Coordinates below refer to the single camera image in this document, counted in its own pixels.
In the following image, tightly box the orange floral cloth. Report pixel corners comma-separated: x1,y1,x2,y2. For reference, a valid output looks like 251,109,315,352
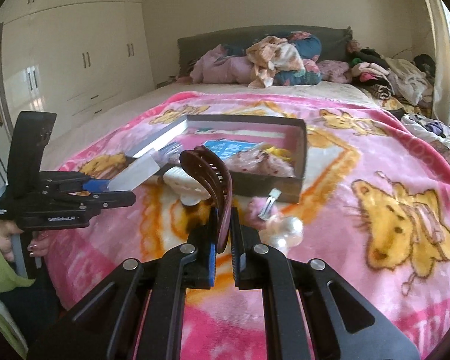
245,36,305,89

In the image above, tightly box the pile of clothes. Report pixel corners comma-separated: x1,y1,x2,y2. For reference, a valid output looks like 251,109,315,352
346,40,450,155

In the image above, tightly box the pink lace scrunchie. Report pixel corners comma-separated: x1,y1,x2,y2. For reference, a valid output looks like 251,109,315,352
224,149,295,178

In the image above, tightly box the pink cartoon fleece blanket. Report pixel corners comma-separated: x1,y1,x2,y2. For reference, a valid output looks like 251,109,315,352
45,92,450,359

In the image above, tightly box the clear plastic bag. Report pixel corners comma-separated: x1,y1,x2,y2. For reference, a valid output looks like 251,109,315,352
105,142,183,192

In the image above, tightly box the pink pompom hair clip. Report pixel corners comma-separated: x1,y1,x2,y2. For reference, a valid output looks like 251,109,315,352
244,189,281,231

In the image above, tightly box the pearl bead hair tie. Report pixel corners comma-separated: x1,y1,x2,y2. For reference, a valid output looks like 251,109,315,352
258,214,305,254

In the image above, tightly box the bed with beige cover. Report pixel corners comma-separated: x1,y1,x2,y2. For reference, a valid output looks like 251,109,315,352
40,79,436,166

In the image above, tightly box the white hair clip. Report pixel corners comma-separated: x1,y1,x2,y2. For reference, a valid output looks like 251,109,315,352
162,166,210,206

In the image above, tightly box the cream built-in wardrobe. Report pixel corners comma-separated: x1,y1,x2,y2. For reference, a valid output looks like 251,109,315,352
0,0,156,196

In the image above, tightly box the blue printed card packet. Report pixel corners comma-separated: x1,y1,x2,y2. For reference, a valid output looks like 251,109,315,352
203,139,257,160

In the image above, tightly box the dark red hair claw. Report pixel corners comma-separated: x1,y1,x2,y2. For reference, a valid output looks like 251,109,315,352
179,145,233,254

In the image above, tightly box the person's left hand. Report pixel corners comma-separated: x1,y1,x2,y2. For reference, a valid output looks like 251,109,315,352
0,219,50,263

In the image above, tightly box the dark green headboard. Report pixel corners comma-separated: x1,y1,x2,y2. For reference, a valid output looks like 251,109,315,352
177,24,354,78

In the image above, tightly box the open cardboard jewelry box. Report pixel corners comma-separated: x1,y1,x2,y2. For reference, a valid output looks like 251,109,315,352
125,115,307,203

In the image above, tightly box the pink lilac garment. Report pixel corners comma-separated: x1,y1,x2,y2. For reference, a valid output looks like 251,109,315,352
189,45,254,85

